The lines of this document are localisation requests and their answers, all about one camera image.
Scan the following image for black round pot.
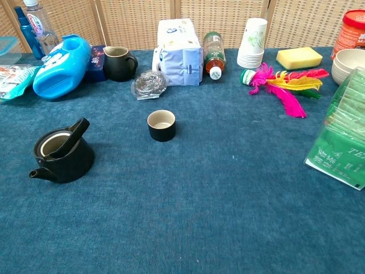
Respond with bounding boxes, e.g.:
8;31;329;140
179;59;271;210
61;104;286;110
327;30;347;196
28;117;95;184

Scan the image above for glass ashtray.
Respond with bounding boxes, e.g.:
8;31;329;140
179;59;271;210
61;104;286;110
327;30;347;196
131;70;169;100

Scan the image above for blue tablecloth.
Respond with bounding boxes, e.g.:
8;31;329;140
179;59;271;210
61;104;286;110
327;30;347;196
0;47;365;274

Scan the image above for white tissue pack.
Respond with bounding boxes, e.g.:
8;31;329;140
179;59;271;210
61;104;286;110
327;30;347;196
152;18;204;87

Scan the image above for brown tea plastic bottle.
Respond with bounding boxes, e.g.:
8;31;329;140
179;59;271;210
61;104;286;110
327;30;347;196
202;31;227;80

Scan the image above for black ceramic pitcher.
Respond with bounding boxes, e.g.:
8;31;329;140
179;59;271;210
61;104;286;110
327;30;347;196
102;46;139;83

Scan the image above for colourful feather shuttlecock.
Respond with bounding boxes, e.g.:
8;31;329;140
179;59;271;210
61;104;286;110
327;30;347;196
240;62;330;119

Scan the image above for dark blue carton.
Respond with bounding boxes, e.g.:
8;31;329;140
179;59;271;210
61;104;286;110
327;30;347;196
84;45;107;83

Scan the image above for white paper cup stack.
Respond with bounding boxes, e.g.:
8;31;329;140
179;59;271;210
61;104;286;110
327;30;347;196
236;17;268;69

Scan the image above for woven rattan folding screen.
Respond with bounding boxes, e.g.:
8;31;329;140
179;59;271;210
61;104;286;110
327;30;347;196
0;0;365;54

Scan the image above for blue detergent bottle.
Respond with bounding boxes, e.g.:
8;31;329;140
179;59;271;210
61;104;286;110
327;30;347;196
33;34;92;100

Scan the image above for yellow sponge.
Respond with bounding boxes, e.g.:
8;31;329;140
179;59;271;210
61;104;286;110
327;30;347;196
275;47;323;71

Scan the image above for clear box green tea bags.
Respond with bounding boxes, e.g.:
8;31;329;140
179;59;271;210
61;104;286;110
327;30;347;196
303;66;365;191

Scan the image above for clear water bottle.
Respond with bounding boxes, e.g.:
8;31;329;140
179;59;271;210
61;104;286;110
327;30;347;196
22;0;60;57

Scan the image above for teal snack bag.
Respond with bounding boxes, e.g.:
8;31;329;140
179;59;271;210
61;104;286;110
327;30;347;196
0;64;40;104

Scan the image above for beige bowl stack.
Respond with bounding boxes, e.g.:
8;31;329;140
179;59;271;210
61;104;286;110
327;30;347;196
331;49;365;86

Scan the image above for blue spray bottle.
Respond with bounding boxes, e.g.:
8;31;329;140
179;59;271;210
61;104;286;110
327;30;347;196
13;6;46;60

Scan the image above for clear food container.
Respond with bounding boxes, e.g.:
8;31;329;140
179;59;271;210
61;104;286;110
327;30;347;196
0;36;23;66

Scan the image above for orange round canister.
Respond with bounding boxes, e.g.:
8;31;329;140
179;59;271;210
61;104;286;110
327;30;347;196
330;9;365;61

